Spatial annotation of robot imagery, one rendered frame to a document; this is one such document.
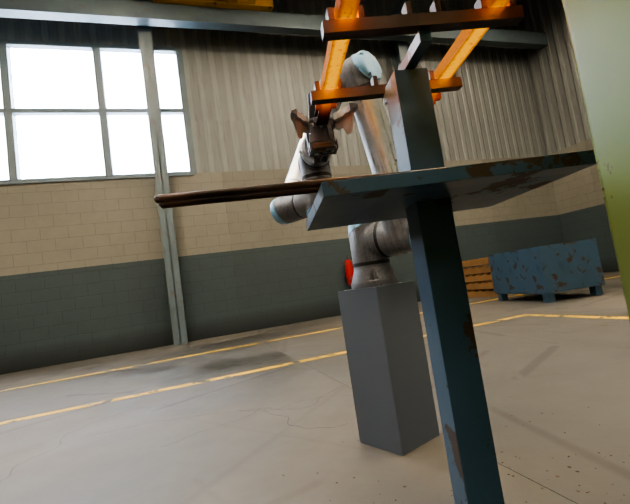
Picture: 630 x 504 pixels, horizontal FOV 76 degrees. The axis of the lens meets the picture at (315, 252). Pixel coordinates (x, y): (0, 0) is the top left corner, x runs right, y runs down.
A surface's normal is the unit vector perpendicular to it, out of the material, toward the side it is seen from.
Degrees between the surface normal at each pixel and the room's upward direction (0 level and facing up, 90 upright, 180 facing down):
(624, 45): 90
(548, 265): 90
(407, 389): 90
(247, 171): 90
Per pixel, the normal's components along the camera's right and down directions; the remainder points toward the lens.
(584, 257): 0.10, -0.10
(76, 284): 0.30, -0.12
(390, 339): 0.60, -0.15
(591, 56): -0.98, 0.13
